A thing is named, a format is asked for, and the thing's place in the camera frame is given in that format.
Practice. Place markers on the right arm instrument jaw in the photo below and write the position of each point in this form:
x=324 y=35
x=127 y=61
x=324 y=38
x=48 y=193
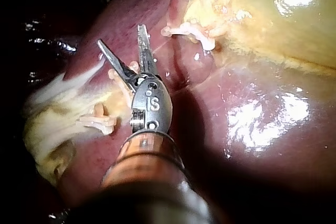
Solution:
x=115 y=62
x=145 y=51

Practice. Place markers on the right arm instrument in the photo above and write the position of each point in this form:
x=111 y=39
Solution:
x=153 y=103

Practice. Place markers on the dark right arm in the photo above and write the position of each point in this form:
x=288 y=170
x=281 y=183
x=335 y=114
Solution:
x=147 y=174

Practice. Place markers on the thin tube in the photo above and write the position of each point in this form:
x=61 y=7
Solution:
x=125 y=90

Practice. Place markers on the white clip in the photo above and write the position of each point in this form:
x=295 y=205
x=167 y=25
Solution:
x=101 y=124
x=206 y=41
x=112 y=74
x=178 y=30

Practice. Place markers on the pale fatty tissue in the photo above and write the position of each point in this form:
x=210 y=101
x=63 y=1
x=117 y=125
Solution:
x=57 y=113

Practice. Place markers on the dark red liver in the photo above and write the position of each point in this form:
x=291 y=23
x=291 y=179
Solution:
x=236 y=95

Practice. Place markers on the gallbladder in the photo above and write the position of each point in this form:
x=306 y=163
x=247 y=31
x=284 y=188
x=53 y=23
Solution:
x=275 y=24

